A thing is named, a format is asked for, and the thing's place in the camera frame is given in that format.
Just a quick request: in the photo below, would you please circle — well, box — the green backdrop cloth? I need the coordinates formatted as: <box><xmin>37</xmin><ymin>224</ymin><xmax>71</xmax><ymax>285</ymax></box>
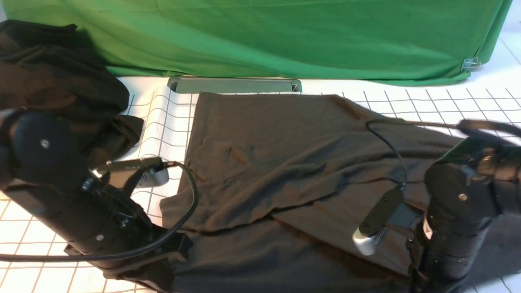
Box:
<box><xmin>1</xmin><ymin>0</ymin><xmax>512</xmax><ymax>86</ymax></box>

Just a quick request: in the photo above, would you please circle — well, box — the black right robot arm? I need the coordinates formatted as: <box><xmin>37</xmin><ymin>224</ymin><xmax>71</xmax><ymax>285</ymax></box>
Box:
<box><xmin>407</xmin><ymin>137</ymin><xmax>520</xmax><ymax>293</ymax></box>

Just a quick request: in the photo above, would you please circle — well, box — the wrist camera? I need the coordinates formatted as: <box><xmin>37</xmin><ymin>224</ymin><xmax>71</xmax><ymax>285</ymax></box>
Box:
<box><xmin>352</xmin><ymin>187</ymin><xmax>427</xmax><ymax>256</ymax></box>
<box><xmin>95</xmin><ymin>157</ymin><xmax>169</xmax><ymax>193</ymax></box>

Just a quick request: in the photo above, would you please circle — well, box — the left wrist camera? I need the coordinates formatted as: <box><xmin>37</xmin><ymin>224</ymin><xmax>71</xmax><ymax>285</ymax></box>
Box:
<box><xmin>95</xmin><ymin>157</ymin><xmax>169</xmax><ymax>193</ymax></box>

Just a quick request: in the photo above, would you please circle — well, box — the gray long-sleeve top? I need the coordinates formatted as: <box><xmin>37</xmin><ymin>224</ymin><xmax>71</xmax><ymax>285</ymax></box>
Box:
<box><xmin>104</xmin><ymin>92</ymin><xmax>521</xmax><ymax>293</ymax></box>

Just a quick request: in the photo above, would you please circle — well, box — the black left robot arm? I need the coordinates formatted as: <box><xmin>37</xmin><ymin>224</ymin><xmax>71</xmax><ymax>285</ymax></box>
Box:
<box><xmin>1</xmin><ymin>109</ymin><xmax>198</xmax><ymax>281</ymax></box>

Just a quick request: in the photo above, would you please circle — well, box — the silver binder clip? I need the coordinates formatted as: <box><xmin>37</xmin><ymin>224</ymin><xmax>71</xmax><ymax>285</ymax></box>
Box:
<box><xmin>461</xmin><ymin>56</ymin><xmax>482</xmax><ymax>72</ymax></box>

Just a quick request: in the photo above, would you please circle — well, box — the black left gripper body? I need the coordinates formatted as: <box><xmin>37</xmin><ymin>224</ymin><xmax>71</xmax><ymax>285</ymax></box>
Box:
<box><xmin>65</xmin><ymin>228</ymin><xmax>193</xmax><ymax>281</ymax></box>

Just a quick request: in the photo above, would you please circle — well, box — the black right camera cable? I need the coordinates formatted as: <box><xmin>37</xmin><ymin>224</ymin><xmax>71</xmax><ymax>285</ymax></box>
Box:
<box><xmin>365</xmin><ymin>119</ymin><xmax>521</xmax><ymax>192</ymax></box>

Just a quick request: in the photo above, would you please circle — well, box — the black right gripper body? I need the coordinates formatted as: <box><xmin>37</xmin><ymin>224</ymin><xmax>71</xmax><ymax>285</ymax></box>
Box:
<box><xmin>407</xmin><ymin>241</ymin><xmax>468</xmax><ymax>293</ymax></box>

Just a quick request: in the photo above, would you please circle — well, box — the white grid paper mat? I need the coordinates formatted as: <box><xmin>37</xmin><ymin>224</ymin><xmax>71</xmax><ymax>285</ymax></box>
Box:
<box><xmin>0</xmin><ymin>77</ymin><xmax>520</xmax><ymax>293</ymax></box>

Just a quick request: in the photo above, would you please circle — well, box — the black crumpled garment pile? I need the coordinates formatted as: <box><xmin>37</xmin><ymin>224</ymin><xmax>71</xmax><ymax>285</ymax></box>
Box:
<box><xmin>0</xmin><ymin>19</ymin><xmax>144</xmax><ymax>168</ymax></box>

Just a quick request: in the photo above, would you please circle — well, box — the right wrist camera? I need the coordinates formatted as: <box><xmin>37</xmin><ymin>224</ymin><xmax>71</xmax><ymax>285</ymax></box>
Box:
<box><xmin>352</xmin><ymin>187</ymin><xmax>427</xmax><ymax>256</ymax></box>

